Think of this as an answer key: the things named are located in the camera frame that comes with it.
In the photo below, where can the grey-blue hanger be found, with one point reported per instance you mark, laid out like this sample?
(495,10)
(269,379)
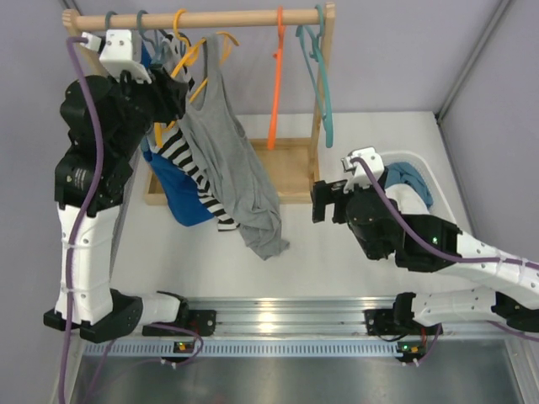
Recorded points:
(107,19)
(145,33)

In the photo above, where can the grey-blue hanger far left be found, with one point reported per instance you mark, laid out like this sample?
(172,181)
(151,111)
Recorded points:
(107,19)

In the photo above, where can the slotted grey cable duct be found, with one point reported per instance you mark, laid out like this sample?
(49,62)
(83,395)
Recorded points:
(259,348)

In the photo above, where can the aluminium corner post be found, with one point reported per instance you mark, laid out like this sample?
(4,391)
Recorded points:
(495,19)

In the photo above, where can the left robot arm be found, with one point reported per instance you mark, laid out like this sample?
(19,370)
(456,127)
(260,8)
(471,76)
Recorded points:
(107,119)

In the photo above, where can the teal plastic hanger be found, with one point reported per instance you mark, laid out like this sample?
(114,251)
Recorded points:
(311,46)

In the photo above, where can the black white striped tank top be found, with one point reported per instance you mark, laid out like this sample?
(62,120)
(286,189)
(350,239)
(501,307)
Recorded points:
(177,151)

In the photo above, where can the blue tank top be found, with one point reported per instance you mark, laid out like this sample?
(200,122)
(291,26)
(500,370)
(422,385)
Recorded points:
(179,189)

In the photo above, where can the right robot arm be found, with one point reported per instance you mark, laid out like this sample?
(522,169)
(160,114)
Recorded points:
(506,287)

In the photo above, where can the wooden clothes rack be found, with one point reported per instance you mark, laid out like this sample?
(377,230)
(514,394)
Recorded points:
(293,164)

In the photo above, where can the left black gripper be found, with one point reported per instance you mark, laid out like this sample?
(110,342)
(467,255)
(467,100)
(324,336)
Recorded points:
(169,93)

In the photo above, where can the teal-blue garment in basket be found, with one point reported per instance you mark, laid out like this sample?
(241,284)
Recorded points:
(406,173)

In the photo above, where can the aluminium mounting rail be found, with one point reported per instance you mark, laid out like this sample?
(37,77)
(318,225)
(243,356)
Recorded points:
(278,320)

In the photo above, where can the grey tank top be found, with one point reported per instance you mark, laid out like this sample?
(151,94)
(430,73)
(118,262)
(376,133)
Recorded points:
(222,151)

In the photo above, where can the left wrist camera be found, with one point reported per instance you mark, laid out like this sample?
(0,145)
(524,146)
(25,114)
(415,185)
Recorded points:
(121,51)

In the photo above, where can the yellow plastic hanger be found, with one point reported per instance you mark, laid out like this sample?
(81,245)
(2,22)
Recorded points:
(188,59)

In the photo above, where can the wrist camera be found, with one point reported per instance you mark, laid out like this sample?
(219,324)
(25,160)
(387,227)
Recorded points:
(121,51)
(366,166)

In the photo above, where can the white garment in basket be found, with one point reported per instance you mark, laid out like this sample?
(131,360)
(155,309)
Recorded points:
(407,199)

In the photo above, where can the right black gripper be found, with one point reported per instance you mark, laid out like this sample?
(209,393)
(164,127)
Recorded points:
(325,194)

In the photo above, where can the orange plastic hanger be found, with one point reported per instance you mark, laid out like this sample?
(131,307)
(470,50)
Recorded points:
(278,55)

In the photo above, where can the white plastic laundry basket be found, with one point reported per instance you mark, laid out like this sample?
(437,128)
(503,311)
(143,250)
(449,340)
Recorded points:
(440,206)

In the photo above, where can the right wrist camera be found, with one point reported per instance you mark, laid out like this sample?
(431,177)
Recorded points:
(366,166)

